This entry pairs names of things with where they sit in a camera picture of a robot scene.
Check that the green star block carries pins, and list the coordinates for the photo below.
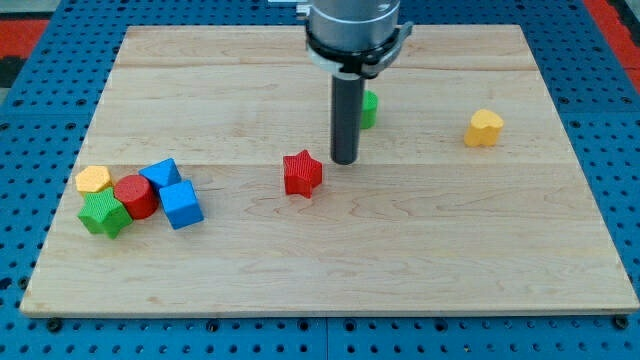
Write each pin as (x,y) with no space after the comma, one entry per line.
(103,213)

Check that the wooden board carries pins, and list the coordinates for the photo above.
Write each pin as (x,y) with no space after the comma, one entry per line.
(420,225)

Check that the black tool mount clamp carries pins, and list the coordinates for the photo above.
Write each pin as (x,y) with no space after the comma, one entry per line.
(357,64)

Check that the red star block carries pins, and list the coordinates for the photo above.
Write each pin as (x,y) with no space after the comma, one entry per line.
(302,174)

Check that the yellow heart block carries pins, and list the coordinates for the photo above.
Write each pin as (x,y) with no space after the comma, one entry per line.
(484,129)

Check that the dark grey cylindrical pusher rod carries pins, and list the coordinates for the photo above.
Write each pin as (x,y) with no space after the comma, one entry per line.
(346,112)

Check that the yellow hexagon block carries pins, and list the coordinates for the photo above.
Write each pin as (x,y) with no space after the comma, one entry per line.
(93,179)

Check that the blue triangular block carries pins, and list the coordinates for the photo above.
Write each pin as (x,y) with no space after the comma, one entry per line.
(161,174)

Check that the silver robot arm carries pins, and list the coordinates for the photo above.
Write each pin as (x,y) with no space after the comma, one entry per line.
(354,41)

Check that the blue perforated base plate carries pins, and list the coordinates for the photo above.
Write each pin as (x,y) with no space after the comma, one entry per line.
(47,111)

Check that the red cylinder block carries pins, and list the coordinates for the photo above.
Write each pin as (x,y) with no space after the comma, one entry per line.
(136,193)

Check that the green block behind rod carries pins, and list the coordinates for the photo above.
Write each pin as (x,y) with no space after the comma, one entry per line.
(369,110)

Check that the blue cube block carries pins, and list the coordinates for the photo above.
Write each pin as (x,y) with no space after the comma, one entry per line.
(181,204)

